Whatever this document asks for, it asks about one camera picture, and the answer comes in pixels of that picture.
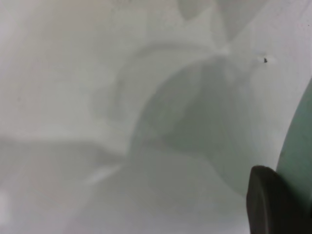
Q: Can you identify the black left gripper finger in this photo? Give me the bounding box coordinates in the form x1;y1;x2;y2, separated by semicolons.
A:
246;165;312;234

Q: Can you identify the green plate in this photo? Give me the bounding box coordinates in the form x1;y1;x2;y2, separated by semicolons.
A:
276;77;312;203

